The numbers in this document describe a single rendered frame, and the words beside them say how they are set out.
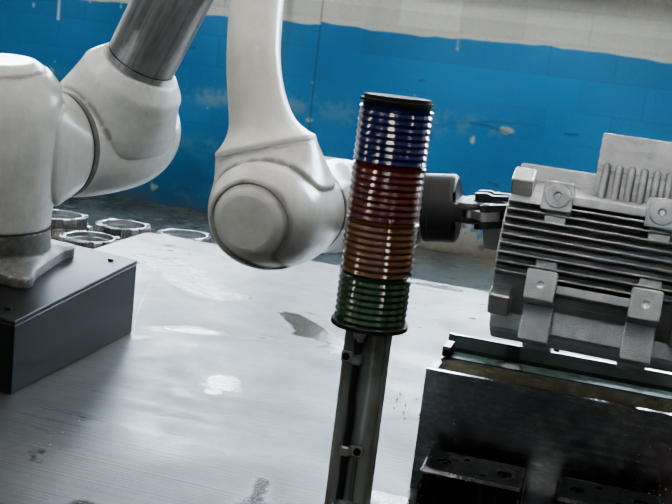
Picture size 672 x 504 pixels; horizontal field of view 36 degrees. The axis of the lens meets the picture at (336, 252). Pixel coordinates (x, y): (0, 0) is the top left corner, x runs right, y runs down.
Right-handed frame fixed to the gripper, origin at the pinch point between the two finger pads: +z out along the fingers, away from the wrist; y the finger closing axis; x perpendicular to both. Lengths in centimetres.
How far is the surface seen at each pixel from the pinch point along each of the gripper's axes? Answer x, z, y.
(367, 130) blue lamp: -10.1, -18.9, -32.6
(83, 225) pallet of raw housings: 38, -178, 211
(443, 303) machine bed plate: 28, -30, 77
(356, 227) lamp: -2.5, -19.7, -32.8
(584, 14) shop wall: -50, -23, 553
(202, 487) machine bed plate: 27, -39, -19
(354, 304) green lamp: 3.7, -19.8, -33.0
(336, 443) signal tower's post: 16.2, -21.7, -31.2
